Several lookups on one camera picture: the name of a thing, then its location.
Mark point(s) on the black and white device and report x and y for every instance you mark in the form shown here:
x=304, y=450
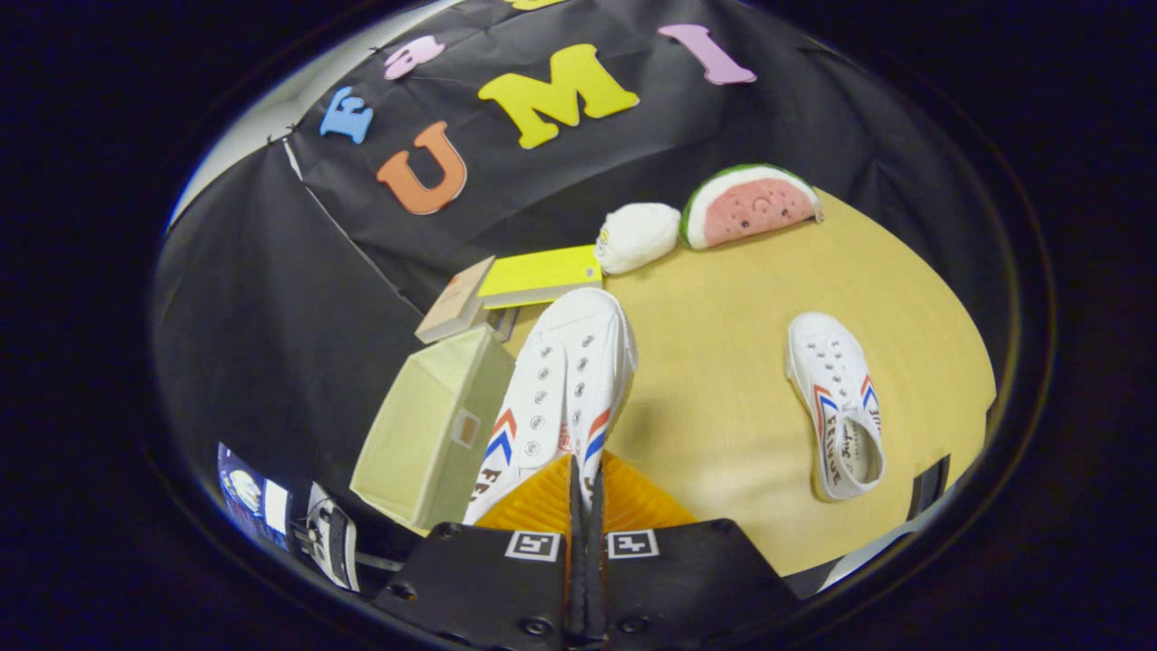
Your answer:
x=333, y=538

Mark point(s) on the tan paperback book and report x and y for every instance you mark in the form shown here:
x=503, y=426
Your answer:
x=456, y=303

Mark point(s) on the grey-green fabric storage box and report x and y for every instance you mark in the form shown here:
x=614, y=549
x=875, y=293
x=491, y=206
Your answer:
x=425, y=434

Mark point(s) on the black table edge bracket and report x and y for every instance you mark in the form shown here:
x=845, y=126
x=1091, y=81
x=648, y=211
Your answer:
x=931, y=486

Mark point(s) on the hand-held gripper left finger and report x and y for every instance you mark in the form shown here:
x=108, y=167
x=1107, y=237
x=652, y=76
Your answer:
x=575, y=588

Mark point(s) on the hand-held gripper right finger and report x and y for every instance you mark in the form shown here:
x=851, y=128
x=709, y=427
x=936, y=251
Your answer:
x=598, y=588

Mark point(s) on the white plush toy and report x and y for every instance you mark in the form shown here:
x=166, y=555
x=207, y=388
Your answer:
x=637, y=237

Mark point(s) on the tablet with lit screen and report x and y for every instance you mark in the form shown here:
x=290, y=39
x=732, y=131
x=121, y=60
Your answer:
x=253, y=502

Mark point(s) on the white striped canvas shoe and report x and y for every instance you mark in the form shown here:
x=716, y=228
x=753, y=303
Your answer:
x=832, y=380
x=560, y=362

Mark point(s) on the watermelon slice plush toy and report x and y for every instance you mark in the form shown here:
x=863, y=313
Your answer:
x=750, y=208

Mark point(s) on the yellow cover book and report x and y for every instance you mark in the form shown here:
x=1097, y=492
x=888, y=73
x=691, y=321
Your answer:
x=542, y=276

